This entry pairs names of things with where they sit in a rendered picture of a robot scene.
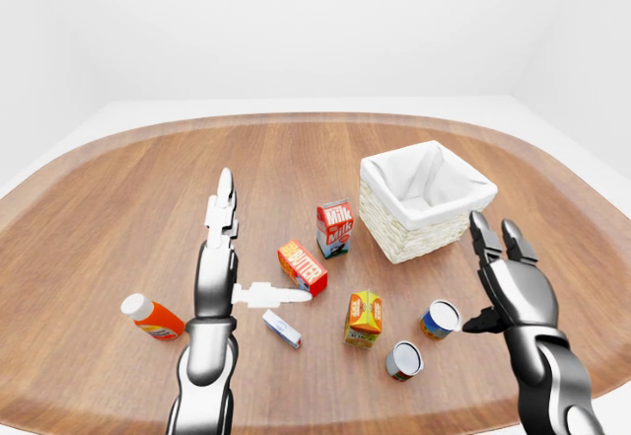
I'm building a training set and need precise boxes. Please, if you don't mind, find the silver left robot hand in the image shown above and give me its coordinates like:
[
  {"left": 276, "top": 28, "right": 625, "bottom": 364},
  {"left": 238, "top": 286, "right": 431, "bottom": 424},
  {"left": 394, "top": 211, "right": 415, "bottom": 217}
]
[{"left": 193, "top": 167, "right": 314, "bottom": 321}]

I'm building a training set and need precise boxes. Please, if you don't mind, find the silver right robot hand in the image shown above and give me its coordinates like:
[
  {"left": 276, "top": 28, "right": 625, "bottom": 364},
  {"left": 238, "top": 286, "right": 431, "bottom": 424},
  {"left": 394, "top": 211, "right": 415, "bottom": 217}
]
[{"left": 460, "top": 210, "right": 560, "bottom": 334}]

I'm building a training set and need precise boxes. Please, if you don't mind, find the blue yellow soup tin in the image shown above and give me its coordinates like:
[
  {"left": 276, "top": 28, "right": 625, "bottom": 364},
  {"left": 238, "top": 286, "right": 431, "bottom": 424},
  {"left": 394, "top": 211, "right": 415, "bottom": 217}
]
[{"left": 419, "top": 299, "right": 462, "bottom": 341}]

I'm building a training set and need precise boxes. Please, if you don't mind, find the white wicker basket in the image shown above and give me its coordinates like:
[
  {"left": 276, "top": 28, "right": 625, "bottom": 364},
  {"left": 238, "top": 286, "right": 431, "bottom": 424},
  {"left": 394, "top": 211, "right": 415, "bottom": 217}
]
[{"left": 359, "top": 139, "right": 499, "bottom": 265}]

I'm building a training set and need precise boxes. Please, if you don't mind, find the red green sauce tin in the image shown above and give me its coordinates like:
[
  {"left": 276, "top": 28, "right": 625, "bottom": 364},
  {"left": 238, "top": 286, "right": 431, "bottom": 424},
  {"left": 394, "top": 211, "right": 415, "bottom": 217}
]
[{"left": 385, "top": 339, "right": 426, "bottom": 383}]

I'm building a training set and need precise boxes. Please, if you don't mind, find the orange bottle with white cap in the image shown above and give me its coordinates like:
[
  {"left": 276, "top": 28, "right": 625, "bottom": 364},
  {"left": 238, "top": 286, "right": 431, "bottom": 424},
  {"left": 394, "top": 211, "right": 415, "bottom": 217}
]
[{"left": 120, "top": 292, "right": 186, "bottom": 342}]

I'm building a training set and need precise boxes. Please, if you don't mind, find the small blue white box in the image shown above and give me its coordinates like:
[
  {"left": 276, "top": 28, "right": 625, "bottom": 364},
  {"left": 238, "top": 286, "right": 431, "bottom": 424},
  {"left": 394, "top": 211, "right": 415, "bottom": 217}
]
[{"left": 261, "top": 309, "right": 303, "bottom": 350}]

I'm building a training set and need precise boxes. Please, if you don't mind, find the red butter box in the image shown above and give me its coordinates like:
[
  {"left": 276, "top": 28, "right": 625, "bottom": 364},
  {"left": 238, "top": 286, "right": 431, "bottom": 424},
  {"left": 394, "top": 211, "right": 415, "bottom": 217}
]
[{"left": 276, "top": 239, "right": 329, "bottom": 299}]

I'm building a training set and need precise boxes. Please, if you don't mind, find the red milk carton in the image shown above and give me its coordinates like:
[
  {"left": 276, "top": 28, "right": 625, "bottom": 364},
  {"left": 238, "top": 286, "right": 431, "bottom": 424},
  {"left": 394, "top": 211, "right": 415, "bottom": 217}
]
[{"left": 315, "top": 198, "right": 355, "bottom": 260}]

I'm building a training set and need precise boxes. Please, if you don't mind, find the orange juice carton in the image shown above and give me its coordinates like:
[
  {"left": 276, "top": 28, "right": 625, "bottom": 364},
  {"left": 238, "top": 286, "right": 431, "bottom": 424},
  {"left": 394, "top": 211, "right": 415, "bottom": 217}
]
[{"left": 343, "top": 289, "right": 384, "bottom": 350}]

